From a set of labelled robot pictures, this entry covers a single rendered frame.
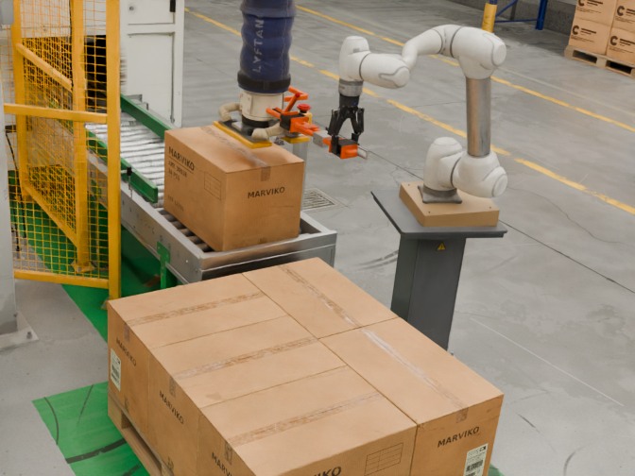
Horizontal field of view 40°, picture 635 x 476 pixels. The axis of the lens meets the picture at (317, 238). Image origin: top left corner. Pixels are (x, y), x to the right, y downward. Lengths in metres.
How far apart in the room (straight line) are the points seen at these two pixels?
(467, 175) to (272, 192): 0.85
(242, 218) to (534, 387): 1.59
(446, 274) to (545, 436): 0.85
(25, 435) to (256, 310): 1.05
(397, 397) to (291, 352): 0.44
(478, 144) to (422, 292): 0.79
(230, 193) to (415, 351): 1.07
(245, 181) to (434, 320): 1.15
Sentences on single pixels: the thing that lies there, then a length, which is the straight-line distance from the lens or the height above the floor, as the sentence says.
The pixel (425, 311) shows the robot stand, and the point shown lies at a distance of 4.22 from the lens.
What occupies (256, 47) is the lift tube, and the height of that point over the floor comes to 1.47.
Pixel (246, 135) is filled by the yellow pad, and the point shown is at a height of 1.10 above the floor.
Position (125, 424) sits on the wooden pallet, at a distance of 3.73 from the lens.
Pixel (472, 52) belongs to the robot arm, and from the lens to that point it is 3.57.
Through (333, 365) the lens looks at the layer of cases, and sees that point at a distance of 3.21.
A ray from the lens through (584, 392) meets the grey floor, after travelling 4.41.
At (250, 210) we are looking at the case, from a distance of 3.89.
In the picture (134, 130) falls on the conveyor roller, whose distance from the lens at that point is 5.53.
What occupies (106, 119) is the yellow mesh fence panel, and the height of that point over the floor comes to 0.99.
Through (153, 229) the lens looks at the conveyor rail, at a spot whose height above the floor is 0.53.
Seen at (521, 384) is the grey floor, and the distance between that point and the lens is 4.34.
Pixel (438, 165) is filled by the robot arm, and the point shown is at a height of 0.99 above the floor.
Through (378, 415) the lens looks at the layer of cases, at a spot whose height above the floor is 0.54.
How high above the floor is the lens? 2.26
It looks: 24 degrees down
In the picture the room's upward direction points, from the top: 5 degrees clockwise
